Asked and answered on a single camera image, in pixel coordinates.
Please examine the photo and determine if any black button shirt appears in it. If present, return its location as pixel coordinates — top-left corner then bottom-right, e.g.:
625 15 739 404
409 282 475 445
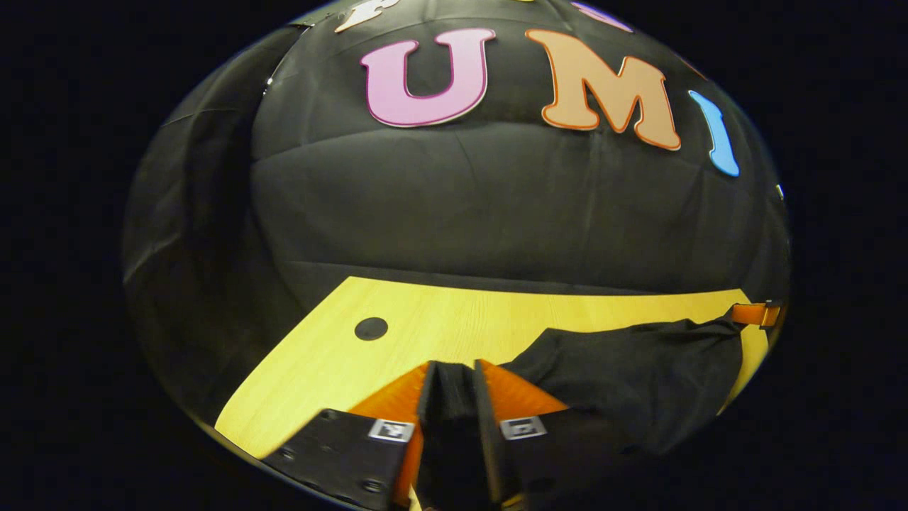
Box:
429 316 746 511

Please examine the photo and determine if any black backdrop cloth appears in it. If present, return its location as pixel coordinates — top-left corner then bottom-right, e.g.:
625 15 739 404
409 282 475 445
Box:
122 0 793 427

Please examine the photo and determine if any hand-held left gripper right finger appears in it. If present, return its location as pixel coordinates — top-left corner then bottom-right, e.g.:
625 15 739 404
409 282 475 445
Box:
472 358 639 511

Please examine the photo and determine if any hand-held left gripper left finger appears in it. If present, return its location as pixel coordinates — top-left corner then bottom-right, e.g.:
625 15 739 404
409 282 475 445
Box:
261 360 435 511

